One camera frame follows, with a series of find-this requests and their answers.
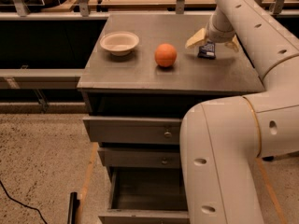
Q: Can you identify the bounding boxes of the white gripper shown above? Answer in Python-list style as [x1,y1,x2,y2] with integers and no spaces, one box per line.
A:
[185,7,239,52]

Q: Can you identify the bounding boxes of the dark blue rxbar packet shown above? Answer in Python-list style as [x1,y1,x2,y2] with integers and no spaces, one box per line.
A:
[198,41,216,59]

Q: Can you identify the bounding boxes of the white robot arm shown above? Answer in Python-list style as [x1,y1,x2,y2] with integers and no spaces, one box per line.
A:
[180,0,299,224]

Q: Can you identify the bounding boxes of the grey drawer cabinet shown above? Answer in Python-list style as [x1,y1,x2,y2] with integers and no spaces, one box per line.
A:
[77,14,265,224]

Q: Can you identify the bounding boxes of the grey top drawer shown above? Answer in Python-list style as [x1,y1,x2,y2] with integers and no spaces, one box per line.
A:
[83,116,181,145]

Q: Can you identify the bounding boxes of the grey middle drawer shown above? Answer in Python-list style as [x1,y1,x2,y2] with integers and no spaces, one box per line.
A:
[98,147,180,169]

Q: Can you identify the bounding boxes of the grey open bottom drawer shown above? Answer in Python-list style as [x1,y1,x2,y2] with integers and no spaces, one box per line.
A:
[99,168,190,224]

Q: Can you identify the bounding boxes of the orange ball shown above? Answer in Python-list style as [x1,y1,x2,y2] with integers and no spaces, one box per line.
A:
[154,43,177,67]

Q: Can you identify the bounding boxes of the white paper bowl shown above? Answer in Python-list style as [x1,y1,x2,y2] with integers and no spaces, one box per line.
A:
[100,32,139,56]

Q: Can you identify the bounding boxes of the metal railing frame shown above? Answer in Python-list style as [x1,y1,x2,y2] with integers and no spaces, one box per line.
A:
[0,0,299,19]

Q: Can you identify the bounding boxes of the black floor bracket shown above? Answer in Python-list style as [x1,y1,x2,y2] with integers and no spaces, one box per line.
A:
[67,192,78,224]

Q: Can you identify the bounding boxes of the black floor cable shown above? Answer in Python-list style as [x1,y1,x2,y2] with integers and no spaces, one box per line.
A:
[0,178,50,224]

